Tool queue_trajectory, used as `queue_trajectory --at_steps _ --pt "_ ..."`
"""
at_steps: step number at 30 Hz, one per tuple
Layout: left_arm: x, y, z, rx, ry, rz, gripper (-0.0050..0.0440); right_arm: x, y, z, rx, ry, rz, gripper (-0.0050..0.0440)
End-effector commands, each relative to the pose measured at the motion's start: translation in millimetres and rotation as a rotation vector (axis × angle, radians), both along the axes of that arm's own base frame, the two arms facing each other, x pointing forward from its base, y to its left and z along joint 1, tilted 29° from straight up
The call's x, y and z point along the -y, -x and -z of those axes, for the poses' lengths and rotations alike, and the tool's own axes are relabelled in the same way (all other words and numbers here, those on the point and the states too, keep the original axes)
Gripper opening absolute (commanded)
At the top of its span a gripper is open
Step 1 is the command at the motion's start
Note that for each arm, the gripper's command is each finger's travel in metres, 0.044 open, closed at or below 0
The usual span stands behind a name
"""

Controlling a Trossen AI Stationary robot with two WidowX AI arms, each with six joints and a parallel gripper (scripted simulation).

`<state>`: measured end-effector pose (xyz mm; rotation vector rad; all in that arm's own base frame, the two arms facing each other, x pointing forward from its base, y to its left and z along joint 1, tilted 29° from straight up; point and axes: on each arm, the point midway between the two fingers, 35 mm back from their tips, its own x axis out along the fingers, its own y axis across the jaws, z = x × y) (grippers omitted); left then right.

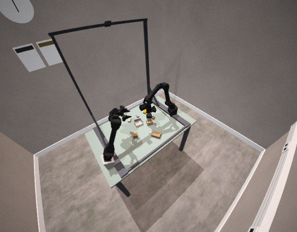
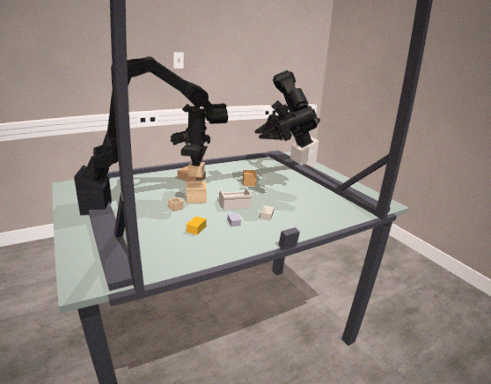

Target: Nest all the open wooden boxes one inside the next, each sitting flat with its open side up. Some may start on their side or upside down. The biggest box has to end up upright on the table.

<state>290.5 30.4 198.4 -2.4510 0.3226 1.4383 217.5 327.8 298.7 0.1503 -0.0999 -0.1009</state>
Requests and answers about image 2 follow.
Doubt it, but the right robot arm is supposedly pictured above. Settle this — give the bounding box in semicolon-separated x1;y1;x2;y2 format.
271;70;320;148

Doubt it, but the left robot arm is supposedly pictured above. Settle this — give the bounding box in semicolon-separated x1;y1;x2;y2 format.
83;56;229;184

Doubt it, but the white open box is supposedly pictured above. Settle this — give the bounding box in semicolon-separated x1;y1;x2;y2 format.
219;188;253;210

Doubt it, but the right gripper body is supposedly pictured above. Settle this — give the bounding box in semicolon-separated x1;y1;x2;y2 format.
269;112;302;141

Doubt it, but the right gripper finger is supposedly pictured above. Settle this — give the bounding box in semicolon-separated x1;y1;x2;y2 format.
254;117;273;134
259;123;282;140

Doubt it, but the yellow block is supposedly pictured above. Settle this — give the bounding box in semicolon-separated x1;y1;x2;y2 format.
187;216;206;235

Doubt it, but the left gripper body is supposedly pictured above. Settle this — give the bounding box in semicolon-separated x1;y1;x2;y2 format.
181;125;210;157

